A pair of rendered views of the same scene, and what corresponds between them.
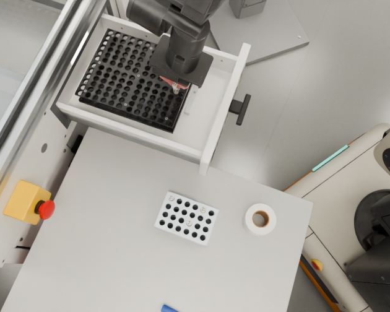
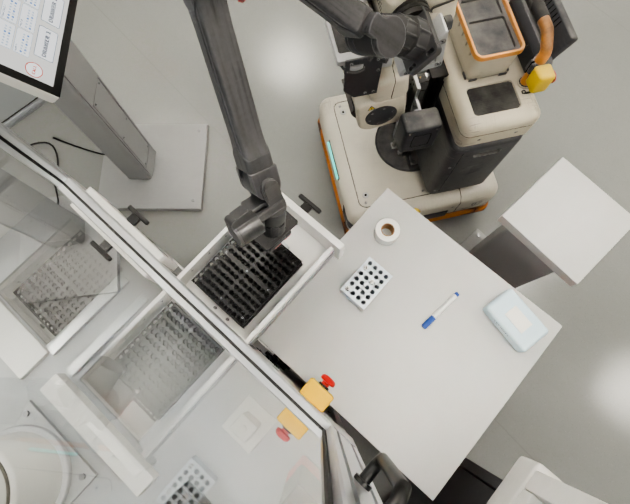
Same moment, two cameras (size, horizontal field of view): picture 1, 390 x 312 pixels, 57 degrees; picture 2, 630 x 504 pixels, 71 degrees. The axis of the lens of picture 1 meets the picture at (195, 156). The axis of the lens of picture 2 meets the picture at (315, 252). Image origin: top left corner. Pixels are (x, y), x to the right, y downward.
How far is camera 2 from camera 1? 48 cm
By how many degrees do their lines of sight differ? 16
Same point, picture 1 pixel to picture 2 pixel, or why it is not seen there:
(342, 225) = (392, 177)
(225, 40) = (169, 199)
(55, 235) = (339, 392)
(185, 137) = (306, 257)
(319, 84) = not seen: hidden behind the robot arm
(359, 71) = (256, 96)
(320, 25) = (195, 106)
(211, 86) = not seen: hidden behind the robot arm
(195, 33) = (281, 205)
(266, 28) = (174, 156)
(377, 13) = not seen: hidden behind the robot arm
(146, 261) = (385, 327)
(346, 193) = (368, 161)
